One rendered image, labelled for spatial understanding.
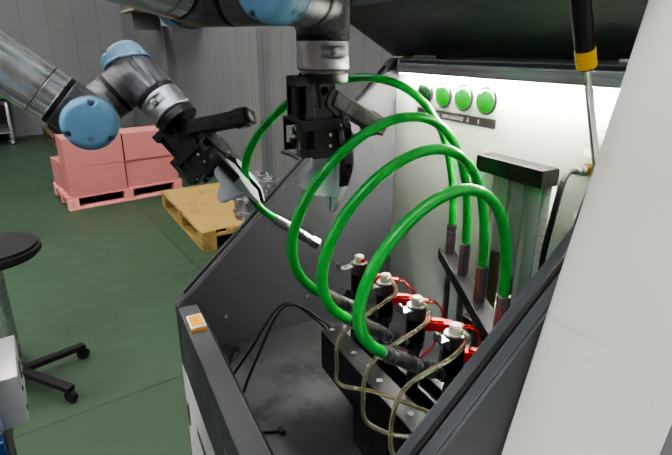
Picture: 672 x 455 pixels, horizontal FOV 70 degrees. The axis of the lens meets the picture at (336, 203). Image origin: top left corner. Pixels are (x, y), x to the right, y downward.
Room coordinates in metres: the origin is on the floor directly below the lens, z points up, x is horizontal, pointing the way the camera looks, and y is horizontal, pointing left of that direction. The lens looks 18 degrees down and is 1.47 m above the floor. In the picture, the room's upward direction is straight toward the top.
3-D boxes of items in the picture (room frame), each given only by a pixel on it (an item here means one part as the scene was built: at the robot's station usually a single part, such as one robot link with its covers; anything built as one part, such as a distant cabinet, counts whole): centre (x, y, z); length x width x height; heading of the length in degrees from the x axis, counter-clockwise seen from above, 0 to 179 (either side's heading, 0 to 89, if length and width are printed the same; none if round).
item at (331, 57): (0.71, 0.02, 1.46); 0.08 x 0.08 x 0.05
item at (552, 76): (0.86, -0.27, 1.43); 0.54 x 0.03 x 0.02; 28
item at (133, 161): (4.92, 2.33, 0.34); 1.17 x 0.83 x 0.68; 124
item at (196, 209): (4.11, 0.98, 0.19); 1.37 x 0.94 x 0.38; 35
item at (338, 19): (0.71, 0.02, 1.54); 0.09 x 0.08 x 0.11; 157
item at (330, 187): (0.69, 0.01, 1.27); 0.06 x 0.03 x 0.09; 118
